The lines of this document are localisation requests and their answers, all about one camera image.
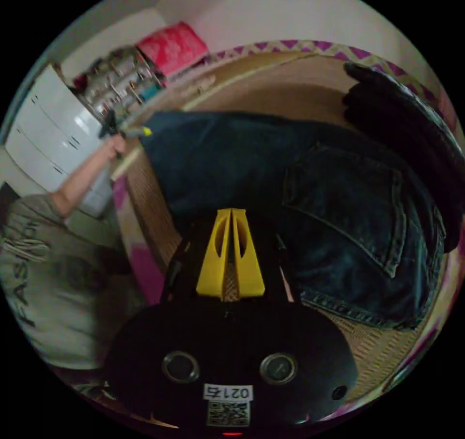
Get person's left hand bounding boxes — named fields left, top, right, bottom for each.
left=103, top=133, right=127, bottom=160

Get person's left forearm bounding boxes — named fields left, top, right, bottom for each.
left=50, top=148, right=118, bottom=219

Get white cupboard with drawers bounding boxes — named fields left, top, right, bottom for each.
left=2, top=63, right=118, bottom=219

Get person's body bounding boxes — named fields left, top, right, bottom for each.
left=0, top=191, right=148, bottom=371

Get pile of clothes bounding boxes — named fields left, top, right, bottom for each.
left=341, top=61, right=465, bottom=255

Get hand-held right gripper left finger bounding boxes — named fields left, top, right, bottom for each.
left=196, top=208, right=233, bottom=299

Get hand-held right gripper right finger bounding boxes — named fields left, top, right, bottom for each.
left=232, top=208, right=266, bottom=298

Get cluttered shelf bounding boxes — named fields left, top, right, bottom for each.
left=70, top=46, right=169, bottom=121

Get blue jeans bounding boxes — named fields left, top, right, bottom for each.
left=139, top=110, right=448, bottom=333

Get red patterned pillow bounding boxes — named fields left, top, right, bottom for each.
left=136, top=21, right=210, bottom=79

